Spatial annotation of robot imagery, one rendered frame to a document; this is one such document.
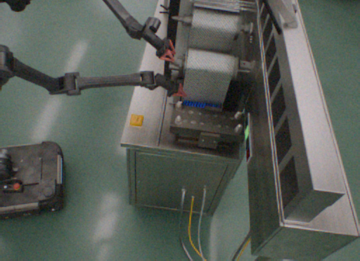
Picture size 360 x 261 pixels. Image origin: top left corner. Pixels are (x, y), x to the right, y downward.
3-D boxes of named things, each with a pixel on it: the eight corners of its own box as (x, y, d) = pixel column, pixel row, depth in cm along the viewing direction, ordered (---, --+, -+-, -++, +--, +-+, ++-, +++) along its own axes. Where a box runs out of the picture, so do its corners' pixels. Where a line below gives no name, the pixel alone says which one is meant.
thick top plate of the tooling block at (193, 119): (172, 110, 175) (173, 103, 171) (242, 120, 176) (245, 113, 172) (169, 132, 165) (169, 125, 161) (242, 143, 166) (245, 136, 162)
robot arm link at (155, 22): (129, 36, 155) (130, 26, 147) (138, 20, 159) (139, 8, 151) (152, 46, 156) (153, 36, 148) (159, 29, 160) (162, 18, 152)
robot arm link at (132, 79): (65, 93, 147) (63, 72, 148) (67, 96, 152) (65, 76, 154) (154, 86, 156) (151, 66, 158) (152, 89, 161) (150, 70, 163)
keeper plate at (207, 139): (197, 143, 170) (201, 131, 162) (216, 145, 171) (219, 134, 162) (197, 147, 169) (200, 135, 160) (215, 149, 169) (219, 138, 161)
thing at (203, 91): (181, 100, 175) (184, 77, 160) (221, 107, 175) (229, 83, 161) (181, 101, 175) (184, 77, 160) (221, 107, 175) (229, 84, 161)
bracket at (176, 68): (169, 98, 191) (173, 59, 167) (178, 99, 191) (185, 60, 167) (167, 103, 188) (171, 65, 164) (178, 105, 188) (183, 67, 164)
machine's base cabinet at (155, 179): (167, 24, 394) (174, -46, 327) (217, 32, 395) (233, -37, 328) (128, 210, 237) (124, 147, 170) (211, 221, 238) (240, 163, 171)
